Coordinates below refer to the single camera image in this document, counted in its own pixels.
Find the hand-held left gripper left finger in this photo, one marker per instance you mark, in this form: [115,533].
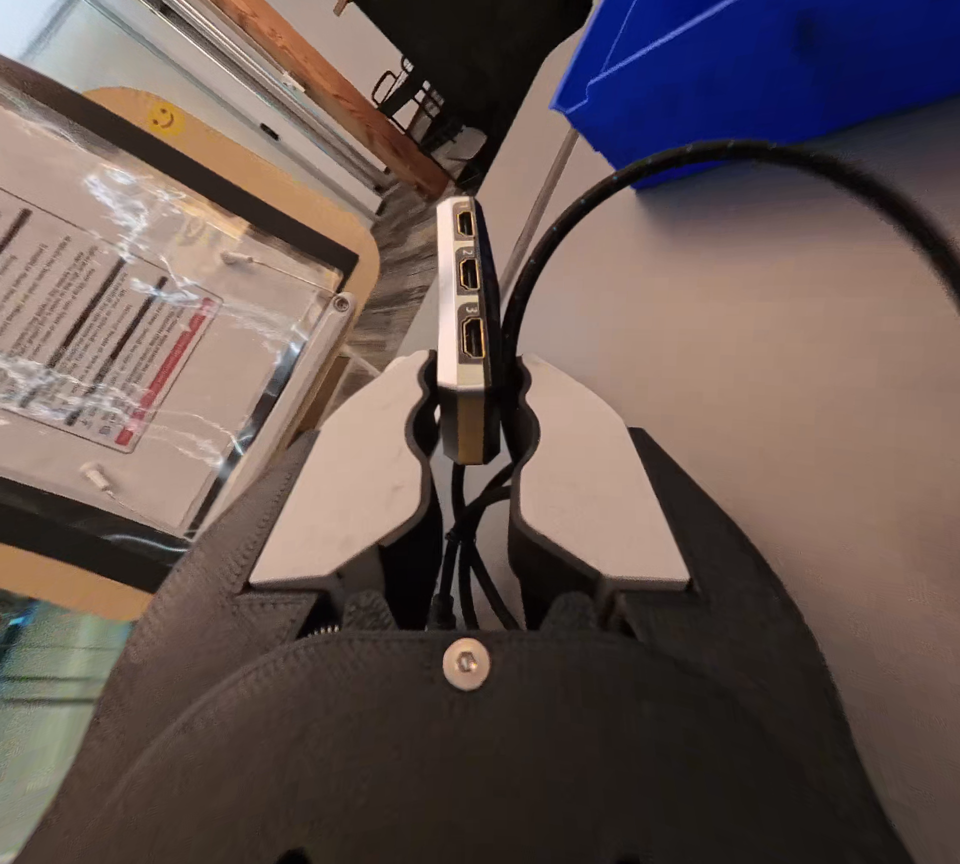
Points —
[345,489]

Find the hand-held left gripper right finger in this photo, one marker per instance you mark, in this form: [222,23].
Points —
[592,489]

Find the silver hdmi switch hub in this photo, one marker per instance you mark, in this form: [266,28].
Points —
[450,324]

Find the blue plastic bin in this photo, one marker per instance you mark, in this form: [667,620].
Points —
[750,54]

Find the framed sign display screen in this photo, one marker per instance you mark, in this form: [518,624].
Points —
[112,279]

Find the black rolling cart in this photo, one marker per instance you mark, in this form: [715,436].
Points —
[433,118]

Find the yellow smiley sticker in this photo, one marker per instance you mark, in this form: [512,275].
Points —
[166,119]

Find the black office chair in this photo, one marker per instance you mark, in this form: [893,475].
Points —
[465,16]

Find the wooden post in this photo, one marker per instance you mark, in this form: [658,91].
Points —
[262,31]

